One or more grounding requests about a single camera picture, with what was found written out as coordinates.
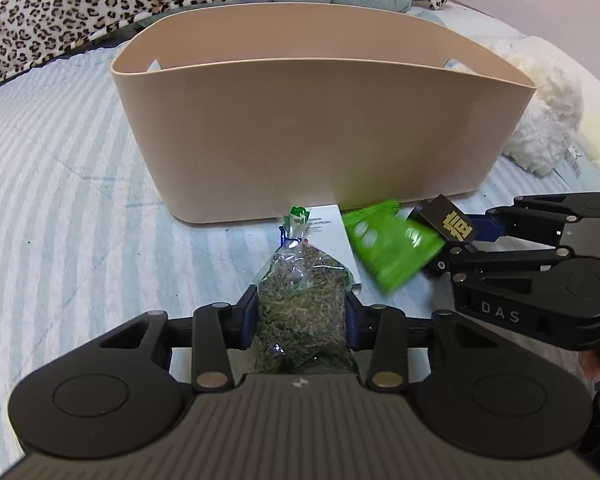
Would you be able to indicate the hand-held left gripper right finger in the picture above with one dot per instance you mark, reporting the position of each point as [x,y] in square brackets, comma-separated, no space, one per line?
[353,319]

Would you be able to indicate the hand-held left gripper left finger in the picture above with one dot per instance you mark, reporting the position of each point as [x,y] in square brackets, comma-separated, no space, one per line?
[249,316]

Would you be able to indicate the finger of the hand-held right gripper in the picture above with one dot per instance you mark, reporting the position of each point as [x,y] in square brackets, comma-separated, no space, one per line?
[500,260]
[522,217]

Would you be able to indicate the clear bag of dried herbs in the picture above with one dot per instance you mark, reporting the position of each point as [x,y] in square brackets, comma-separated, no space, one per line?
[300,305]

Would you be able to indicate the black packet with gold print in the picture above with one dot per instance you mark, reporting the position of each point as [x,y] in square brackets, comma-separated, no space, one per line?
[447,220]

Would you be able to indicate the green snack packet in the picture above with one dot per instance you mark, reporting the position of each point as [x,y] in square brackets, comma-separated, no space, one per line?
[395,247]

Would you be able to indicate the beige plastic basket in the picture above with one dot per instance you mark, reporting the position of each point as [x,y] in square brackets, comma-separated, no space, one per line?
[325,135]

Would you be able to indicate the person's right hand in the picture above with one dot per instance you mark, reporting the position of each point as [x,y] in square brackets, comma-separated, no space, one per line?
[591,362]

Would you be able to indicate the white paper card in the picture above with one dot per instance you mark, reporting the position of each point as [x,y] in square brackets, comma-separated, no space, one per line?
[330,240]

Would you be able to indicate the white plush toy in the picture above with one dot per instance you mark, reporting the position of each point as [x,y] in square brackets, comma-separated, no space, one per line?
[545,105]

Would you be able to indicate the striped light blue bedsheet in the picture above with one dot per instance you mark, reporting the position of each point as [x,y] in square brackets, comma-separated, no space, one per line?
[60,185]

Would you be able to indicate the leopard print blanket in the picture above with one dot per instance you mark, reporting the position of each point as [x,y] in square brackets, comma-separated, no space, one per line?
[80,5]

